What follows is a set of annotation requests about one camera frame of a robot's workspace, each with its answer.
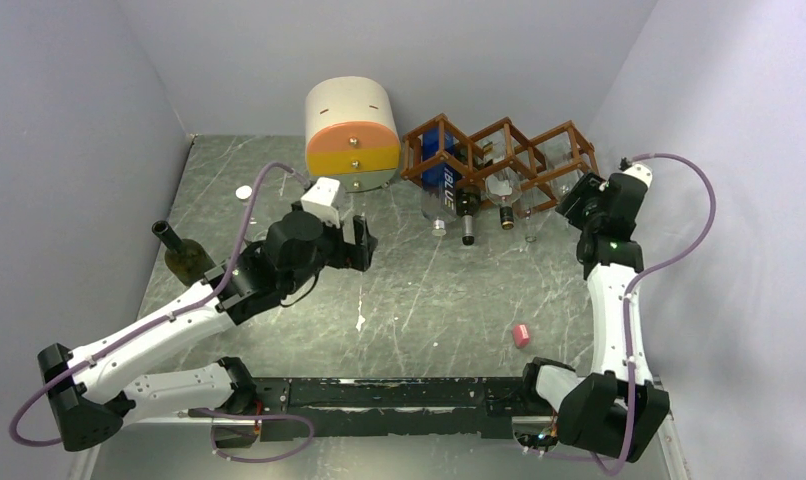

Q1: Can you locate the dark labelled wine bottle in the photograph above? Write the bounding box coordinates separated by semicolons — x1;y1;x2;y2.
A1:
454;144;482;246

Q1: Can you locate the clear round glass bottle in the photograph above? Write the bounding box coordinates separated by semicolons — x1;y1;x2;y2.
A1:
545;132;586;203

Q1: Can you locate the pink eraser block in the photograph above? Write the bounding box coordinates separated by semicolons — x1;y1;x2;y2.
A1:
512;324;531;349

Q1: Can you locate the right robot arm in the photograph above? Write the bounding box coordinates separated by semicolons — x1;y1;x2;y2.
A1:
518;164;670;463

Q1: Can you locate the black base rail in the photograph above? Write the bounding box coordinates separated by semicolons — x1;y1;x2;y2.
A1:
214;377;554;442

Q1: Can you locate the white bottle cap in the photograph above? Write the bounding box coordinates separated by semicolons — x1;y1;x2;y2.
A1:
235;185;253;201

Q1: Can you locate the cream orange drawer cabinet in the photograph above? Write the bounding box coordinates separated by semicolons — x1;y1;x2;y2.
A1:
304;76;401;193

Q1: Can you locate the dark green wine bottle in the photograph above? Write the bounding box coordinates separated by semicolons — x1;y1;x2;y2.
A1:
151;220;215;287

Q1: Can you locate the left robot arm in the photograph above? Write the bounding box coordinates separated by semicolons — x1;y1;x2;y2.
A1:
37;206;378;452

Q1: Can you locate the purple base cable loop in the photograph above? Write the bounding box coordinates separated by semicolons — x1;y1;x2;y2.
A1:
210;411;317;464

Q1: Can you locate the brown wooden wine rack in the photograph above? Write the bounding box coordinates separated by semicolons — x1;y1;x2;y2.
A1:
400;114;600;213

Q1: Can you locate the clear labelled liquor bottle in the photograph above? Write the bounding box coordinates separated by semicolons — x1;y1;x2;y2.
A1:
482;132;521;230

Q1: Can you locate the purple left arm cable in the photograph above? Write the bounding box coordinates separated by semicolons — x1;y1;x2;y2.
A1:
8;161;312;448

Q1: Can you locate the blue square glass bottle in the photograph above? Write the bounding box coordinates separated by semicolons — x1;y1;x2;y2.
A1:
420;128;459;237

